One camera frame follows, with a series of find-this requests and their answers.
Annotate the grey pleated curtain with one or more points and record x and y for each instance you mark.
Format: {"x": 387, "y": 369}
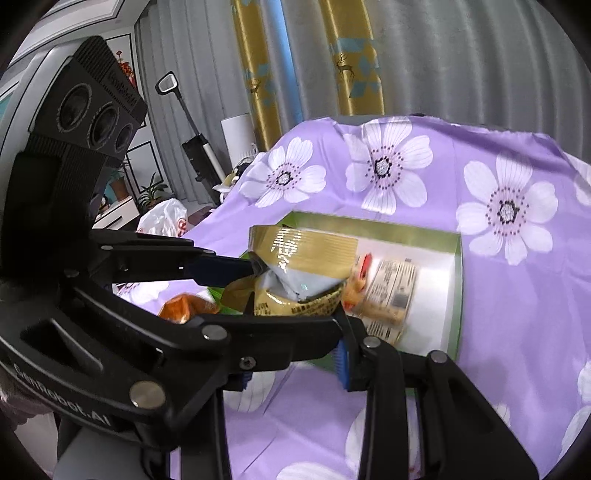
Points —
{"x": 461, "y": 60}

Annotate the small dark object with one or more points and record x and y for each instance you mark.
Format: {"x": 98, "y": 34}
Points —
{"x": 235, "y": 177}

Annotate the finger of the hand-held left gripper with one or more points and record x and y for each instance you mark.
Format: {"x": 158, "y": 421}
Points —
{"x": 277, "y": 341}
{"x": 217, "y": 270}

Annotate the black upright vacuum cleaner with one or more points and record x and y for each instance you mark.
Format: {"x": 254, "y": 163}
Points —
{"x": 198, "y": 157}

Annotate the white television stand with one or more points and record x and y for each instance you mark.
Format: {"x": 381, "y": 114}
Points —
{"x": 117, "y": 214}

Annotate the red knot decoration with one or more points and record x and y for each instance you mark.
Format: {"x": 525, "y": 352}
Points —
{"x": 128, "y": 69}

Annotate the white plastic bag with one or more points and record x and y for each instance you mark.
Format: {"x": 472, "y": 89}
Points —
{"x": 161, "y": 221}

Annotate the potted plant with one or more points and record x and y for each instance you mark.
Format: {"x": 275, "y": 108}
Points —
{"x": 152, "y": 191}
{"x": 120, "y": 187}

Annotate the gold patterned curtain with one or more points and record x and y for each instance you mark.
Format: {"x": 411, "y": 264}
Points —
{"x": 353, "y": 55}
{"x": 258, "y": 69}

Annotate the green cardboard box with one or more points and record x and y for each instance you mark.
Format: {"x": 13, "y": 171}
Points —
{"x": 429, "y": 258}

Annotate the gold snack packet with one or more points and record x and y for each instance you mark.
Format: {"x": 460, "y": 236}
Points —
{"x": 300, "y": 249}

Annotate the orange snack packet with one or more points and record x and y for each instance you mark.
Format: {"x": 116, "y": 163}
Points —
{"x": 184, "y": 308}

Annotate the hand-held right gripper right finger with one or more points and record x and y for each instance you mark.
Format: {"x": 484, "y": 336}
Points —
{"x": 355, "y": 369}

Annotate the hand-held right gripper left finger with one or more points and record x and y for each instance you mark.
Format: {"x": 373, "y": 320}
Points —
{"x": 203, "y": 452}

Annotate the purple floral cloth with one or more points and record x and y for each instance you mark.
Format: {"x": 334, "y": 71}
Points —
{"x": 508, "y": 323}

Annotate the white red-edged snack packet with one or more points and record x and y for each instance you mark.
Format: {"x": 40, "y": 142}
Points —
{"x": 392, "y": 295}

